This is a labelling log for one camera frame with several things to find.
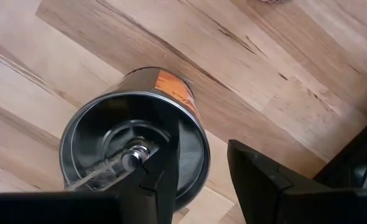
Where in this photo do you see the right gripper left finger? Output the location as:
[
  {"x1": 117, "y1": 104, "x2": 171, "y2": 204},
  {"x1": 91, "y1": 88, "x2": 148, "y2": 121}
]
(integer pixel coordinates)
[{"x1": 117, "y1": 105, "x2": 180, "y2": 224}]

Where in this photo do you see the glass jar shelf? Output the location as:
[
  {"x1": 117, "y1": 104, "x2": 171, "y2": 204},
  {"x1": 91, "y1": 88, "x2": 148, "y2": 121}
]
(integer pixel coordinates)
[{"x1": 58, "y1": 66, "x2": 211, "y2": 212}]

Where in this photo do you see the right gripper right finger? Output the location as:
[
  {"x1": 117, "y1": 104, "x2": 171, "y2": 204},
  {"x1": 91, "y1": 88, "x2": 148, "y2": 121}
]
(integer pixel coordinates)
[{"x1": 227, "y1": 139, "x2": 327, "y2": 224}]

